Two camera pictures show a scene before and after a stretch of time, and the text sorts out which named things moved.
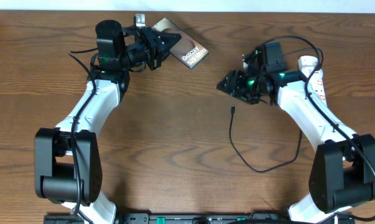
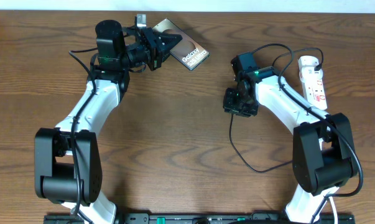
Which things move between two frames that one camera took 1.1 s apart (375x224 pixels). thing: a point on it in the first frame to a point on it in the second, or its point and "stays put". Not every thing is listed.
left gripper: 154,50 stays put
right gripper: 235,78 to 229,107
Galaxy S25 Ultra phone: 186,50 stays put
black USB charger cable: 284,162 stays put
